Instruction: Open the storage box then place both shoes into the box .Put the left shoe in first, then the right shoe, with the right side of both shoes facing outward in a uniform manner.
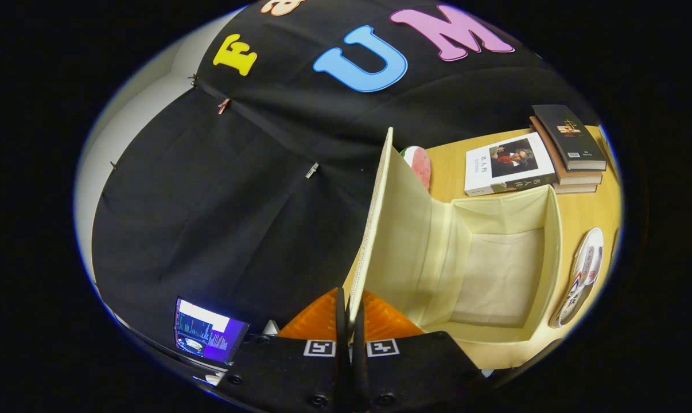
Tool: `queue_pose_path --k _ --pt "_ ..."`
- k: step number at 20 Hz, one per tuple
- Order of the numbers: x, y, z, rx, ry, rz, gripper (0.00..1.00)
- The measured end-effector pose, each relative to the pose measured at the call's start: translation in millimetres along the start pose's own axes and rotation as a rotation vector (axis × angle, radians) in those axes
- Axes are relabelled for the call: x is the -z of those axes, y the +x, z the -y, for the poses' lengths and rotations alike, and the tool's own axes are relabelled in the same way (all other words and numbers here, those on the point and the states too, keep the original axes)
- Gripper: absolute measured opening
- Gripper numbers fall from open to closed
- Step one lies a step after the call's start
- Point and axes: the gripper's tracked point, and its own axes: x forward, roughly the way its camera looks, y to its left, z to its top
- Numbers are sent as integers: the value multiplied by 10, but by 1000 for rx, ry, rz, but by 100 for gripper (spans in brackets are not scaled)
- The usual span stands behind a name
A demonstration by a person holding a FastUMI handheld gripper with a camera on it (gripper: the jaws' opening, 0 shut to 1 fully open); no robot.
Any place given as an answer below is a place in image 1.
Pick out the laptop screen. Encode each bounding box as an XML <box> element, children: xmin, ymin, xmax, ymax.
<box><xmin>174</xmin><ymin>297</ymin><xmax>250</xmax><ymax>365</ymax></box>

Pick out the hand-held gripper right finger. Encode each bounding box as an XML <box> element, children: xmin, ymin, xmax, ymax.
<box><xmin>349</xmin><ymin>290</ymin><xmax>487</xmax><ymax>413</ymax></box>

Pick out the thick brown book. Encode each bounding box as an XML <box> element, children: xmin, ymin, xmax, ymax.
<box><xmin>528</xmin><ymin>116</ymin><xmax>604</xmax><ymax>186</ymax></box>

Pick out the beige fabric storage box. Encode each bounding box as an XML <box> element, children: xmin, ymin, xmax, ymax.
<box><xmin>343</xmin><ymin>127</ymin><xmax>565</xmax><ymax>371</ymax></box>

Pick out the watermelon slice plush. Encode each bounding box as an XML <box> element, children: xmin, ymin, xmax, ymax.
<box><xmin>401</xmin><ymin>146</ymin><xmax>433</xmax><ymax>191</ymax></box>

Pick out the white canvas shoe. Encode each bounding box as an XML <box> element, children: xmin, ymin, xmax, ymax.
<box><xmin>549</xmin><ymin>227</ymin><xmax>605</xmax><ymax>329</ymax></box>

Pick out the black hardcover book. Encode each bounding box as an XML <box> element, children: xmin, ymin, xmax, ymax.
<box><xmin>531</xmin><ymin>104</ymin><xmax>608</xmax><ymax>172</ymax></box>

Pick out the white portrait cover book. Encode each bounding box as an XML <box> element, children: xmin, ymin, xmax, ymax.
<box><xmin>464</xmin><ymin>132</ymin><xmax>558</xmax><ymax>197</ymax></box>

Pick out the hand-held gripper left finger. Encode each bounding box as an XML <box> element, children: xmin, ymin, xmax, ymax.
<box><xmin>211</xmin><ymin>287</ymin><xmax>349</xmax><ymax>413</ymax></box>

